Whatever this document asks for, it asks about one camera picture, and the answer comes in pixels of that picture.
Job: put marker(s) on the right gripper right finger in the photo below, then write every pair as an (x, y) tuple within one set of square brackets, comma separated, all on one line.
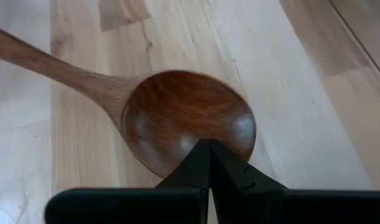
[(301, 208)]

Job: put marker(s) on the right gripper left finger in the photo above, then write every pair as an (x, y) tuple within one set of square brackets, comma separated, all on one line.
[(130, 207)]

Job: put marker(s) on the dark wooden spoon silver tip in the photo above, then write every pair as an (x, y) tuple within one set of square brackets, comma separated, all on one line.
[(183, 102)]

